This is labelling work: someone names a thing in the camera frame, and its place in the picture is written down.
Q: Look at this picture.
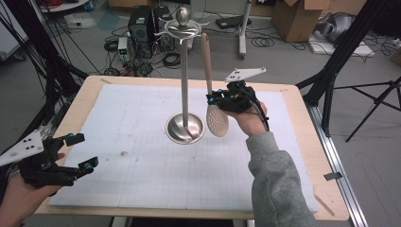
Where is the black frame with cables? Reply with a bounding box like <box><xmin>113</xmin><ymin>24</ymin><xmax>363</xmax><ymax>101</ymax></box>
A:
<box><xmin>0</xmin><ymin>0</ymin><xmax>89</xmax><ymax>133</ymax></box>

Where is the grey bag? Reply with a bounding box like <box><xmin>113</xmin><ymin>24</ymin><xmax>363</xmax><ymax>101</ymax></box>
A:
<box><xmin>315</xmin><ymin>12</ymin><xmax>357</xmax><ymax>44</ymax></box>

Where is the aluminium rail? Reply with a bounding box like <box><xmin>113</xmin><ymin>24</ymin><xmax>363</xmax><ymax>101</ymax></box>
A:
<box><xmin>304</xmin><ymin>100</ymin><xmax>368</xmax><ymax>227</ymax></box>

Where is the small cardboard box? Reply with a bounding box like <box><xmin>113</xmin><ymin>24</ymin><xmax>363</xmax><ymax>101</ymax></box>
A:
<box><xmin>389</xmin><ymin>48</ymin><xmax>401</xmax><ymax>67</ymax></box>

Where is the black clamp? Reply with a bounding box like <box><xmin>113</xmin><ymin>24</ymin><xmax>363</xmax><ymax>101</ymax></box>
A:
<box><xmin>323</xmin><ymin>171</ymin><xmax>343</xmax><ymax>182</ymax></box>

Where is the white cabinet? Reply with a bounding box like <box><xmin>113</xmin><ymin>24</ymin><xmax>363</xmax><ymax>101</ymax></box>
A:
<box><xmin>0</xmin><ymin>0</ymin><xmax>29</xmax><ymax>61</ymax></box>

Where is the white round table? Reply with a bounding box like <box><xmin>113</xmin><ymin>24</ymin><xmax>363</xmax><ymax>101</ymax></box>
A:
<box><xmin>39</xmin><ymin>0</ymin><xmax>91</xmax><ymax>13</ymax></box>

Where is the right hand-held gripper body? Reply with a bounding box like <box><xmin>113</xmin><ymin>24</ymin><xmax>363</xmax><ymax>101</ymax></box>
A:
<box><xmin>219</xmin><ymin>66</ymin><xmax>267</xmax><ymax>114</ymax></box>

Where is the black frame strut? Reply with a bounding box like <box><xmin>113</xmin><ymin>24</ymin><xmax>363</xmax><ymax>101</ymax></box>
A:
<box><xmin>296</xmin><ymin>0</ymin><xmax>395</xmax><ymax>116</ymax></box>

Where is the beige slotted spoon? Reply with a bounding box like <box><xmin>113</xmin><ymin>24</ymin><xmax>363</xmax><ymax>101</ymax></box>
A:
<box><xmin>200</xmin><ymin>32</ymin><xmax>230</xmax><ymax>138</ymax></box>

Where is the white grid mat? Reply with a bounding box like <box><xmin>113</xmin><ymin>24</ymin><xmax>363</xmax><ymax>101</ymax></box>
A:
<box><xmin>48</xmin><ymin>83</ymin><xmax>320</xmax><ymax>212</ymax></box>

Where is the white rolling stand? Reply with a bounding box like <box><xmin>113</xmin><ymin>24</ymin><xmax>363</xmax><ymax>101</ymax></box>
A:
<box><xmin>237</xmin><ymin>0</ymin><xmax>253</xmax><ymax>61</ymax></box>

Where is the black computer tower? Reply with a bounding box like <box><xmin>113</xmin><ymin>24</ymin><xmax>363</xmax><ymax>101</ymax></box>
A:
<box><xmin>153</xmin><ymin>5</ymin><xmax>175</xmax><ymax>53</ymax></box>
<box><xmin>127</xmin><ymin>5</ymin><xmax>155</xmax><ymax>60</ymax></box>

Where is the black cable coil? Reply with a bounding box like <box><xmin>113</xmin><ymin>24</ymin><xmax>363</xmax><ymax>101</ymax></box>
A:
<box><xmin>163</xmin><ymin>51</ymin><xmax>182</xmax><ymax>68</ymax></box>
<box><xmin>251</xmin><ymin>37</ymin><xmax>275</xmax><ymax>48</ymax></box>

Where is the black tripod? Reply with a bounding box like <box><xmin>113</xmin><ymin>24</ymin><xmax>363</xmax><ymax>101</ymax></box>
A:
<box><xmin>334</xmin><ymin>75</ymin><xmax>401</xmax><ymax>143</ymax></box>

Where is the black flat device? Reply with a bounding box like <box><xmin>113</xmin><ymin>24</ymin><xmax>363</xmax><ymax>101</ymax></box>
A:
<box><xmin>215</xmin><ymin>14</ymin><xmax>253</xmax><ymax>30</ymax></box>

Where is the person's right hand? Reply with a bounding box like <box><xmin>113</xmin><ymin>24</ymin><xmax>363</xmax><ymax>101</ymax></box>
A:
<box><xmin>226</xmin><ymin>101</ymin><xmax>270</xmax><ymax>137</ymax></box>

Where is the white flat board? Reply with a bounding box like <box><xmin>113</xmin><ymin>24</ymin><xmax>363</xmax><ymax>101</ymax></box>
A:
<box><xmin>306</xmin><ymin>32</ymin><xmax>376</xmax><ymax>58</ymax></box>

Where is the small grey power supply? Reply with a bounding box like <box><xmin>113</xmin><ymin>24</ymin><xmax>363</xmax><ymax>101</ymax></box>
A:
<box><xmin>117</xmin><ymin>36</ymin><xmax>131</xmax><ymax>62</ymax></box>

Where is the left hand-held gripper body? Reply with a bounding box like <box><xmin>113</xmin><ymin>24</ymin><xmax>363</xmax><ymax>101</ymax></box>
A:
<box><xmin>0</xmin><ymin>130</ymin><xmax>80</xmax><ymax>189</ymax></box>

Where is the large cardboard box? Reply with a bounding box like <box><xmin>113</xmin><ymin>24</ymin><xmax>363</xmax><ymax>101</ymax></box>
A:
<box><xmin>271</xmin><ymin>0</ymin><xmax>332</xmax><ymax>43</ymax></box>

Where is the steel utensil rack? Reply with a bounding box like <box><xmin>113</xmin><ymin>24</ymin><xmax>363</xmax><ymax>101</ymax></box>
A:
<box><xmin>153</xmin><ymin>7</ymin><xmax>211</xmax><ymax>146</ymax></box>

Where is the person's left hand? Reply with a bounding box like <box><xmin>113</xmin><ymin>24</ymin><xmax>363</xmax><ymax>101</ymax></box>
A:
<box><xmin>0</xmin><ymin>152</ymin><xmax>66</xmax><ymax>227</ymax></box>

